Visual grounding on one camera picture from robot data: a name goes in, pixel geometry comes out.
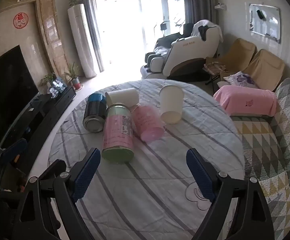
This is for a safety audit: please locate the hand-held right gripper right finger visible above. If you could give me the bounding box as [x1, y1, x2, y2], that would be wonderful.
[186, 148, 275, 240]

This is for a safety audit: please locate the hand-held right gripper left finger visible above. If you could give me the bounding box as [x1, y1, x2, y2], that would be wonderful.
[11, 148, 102, 240]

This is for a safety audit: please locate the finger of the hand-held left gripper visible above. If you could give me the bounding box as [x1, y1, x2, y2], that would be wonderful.
[0, 137, 29, 180]

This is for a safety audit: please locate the pink plastic cup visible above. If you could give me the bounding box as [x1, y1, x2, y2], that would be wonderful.
[131, 104, 164, 143]

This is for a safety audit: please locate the white paper cup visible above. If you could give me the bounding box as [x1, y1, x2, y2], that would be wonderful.
[159, 85, 184, 125]
[105, 88, 139, 108]

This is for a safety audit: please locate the black television cabinet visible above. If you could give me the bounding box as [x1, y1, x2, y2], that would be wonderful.
[0, 85, 77, 180]

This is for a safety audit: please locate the pink label tin can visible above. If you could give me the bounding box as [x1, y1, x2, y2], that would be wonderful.
[102, 103, 135, 165]

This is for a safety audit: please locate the black television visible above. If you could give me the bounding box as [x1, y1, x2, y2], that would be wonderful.
[0, 45, 40, 155]

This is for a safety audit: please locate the blue and black tin can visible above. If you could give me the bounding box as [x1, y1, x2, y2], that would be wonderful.
[82, 93, 107, 133]

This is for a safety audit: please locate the triangle patterned quilt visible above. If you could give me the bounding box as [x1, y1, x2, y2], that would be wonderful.
[231, 77, 290, 240]

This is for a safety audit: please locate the small green potted plant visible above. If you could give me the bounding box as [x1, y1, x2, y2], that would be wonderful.
[41, 72, 57, 87]

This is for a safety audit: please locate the pink towel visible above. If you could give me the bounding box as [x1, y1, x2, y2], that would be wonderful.
[213, 85, 277, 117]

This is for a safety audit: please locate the potted plant in red pot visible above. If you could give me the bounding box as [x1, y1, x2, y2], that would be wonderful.
[65, 62, 82, 91]

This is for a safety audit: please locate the purple and white pillow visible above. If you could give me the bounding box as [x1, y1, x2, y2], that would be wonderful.
[223, 71, 256, 88]

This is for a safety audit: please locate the folded patterned cloth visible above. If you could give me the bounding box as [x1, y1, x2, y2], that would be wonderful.
[204, 61, 226, 75]

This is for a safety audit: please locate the white massage chair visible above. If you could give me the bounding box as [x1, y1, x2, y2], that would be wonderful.
[141, 20, 223, 79]

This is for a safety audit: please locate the white standing air conditioner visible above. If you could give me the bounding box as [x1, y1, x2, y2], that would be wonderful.
[68, 4, 97, 78]

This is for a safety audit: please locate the beige folding chair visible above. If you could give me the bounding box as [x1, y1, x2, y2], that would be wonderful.
[242, 49, 285, 92]
[218, 38, 258, 82]

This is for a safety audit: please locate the grey striped curtain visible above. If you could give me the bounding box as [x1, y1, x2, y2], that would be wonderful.
[182, 0, 217, 27]
[71, 0, 105, 73]

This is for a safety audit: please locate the white cloth on massage chair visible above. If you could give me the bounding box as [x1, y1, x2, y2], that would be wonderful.
[192, 19, 223, 40]

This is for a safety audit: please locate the black desk photo frame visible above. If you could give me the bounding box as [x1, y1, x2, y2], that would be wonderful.
[52, 77, 67, 92]

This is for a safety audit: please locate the round red wall decoration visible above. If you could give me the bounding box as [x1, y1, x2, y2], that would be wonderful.
[13, 13, 29, 29]

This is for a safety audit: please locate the wall whiteboard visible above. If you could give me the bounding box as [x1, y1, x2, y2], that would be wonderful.
[248, 4, 281, 44]

